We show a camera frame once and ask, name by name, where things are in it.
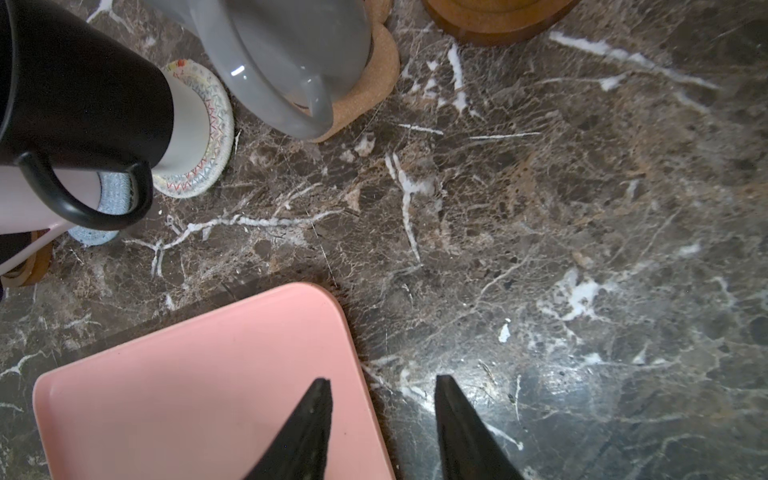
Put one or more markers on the paw print coaster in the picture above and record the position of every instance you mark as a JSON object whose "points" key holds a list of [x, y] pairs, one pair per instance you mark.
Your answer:
{"points": [[379, 77]]}

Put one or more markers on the black mug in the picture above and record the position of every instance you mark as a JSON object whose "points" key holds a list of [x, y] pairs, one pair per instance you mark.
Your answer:
{"points": [[73, 98]]}

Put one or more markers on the pink tray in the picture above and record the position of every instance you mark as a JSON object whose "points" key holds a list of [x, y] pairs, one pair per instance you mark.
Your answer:
{"points": [[203, 399]]}

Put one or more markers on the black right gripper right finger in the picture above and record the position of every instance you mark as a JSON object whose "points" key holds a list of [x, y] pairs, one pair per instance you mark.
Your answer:
{"points": [[467, 447]]}

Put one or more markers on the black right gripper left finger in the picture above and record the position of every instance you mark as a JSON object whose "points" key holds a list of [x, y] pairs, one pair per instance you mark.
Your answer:
{"points": [[300, 449]]}

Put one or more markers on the grey woven coaster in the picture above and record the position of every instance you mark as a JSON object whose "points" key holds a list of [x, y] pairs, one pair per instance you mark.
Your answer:
{"points": [[115, 199]]}

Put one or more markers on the brown wooden coaster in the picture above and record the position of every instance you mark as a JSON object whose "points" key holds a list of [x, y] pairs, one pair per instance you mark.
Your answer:
{"points": [[33, 266], [497, 22]]}

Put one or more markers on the grey mug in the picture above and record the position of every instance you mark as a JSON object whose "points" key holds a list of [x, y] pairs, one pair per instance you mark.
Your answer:
{"points": [[285, 61]]}

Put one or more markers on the white mug pink handle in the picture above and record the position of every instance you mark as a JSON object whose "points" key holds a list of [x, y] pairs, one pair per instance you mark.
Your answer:
{"points": [[22, 211]]}

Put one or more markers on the multicolour woven coaster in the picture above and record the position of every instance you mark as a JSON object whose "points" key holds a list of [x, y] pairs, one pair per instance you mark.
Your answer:
{"points": [[210, 144]]}

